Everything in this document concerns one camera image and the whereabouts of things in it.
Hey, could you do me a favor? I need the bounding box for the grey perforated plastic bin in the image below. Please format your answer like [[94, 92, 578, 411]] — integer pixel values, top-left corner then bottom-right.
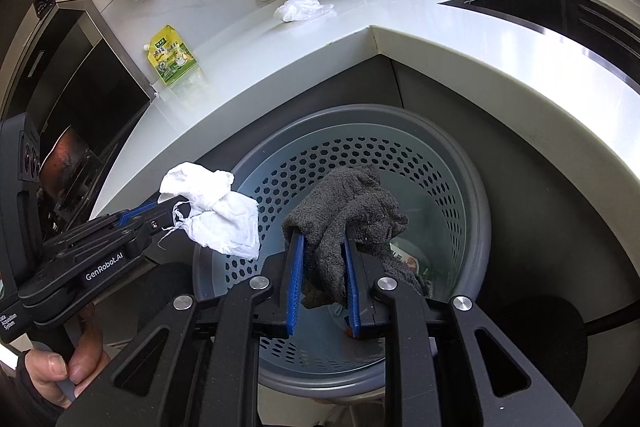
[[192, 104, 493, 400]]

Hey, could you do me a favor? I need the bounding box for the person's left hand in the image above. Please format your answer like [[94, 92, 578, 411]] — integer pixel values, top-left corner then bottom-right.
[[27, 302, 112, 410]]

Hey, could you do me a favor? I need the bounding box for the black kitchen stove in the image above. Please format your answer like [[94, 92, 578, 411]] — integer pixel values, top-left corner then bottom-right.
[[0, 0, 157, 238]]

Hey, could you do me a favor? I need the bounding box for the white paper towel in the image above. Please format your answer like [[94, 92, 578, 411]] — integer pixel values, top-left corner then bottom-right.
[[159, 162, 261, 260]]

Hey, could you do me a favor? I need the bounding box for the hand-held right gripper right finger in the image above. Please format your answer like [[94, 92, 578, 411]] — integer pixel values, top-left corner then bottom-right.
[[341, 227, 576, 427]]

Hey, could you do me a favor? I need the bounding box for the dark frying pan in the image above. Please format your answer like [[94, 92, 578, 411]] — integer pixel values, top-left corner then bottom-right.
[[39, 129, 95, 208]]

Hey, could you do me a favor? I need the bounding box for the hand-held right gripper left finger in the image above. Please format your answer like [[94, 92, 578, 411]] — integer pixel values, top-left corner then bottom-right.
[[55, 227, 306, 427]]

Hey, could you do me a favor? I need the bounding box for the clear plastic bag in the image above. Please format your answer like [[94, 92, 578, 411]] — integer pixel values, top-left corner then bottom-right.
[[274, 0, 335, 22]]

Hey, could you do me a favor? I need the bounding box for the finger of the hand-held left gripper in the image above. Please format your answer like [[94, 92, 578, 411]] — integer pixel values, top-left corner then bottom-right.
[[115, 199, 163, 228], [132, 192, 193, 240]]

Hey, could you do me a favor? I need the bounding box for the black kitchen sink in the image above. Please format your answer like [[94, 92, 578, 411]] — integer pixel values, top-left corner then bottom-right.
[[437, 0, 640, 88]]

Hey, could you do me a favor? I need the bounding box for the grey towel rag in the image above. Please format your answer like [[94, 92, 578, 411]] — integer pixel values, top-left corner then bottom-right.
[[281, 164, 431, 310]]

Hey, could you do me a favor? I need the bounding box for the yellow green seasoning pouch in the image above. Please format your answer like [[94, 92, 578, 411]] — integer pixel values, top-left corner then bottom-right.
[[145, 25, 201, 86]]

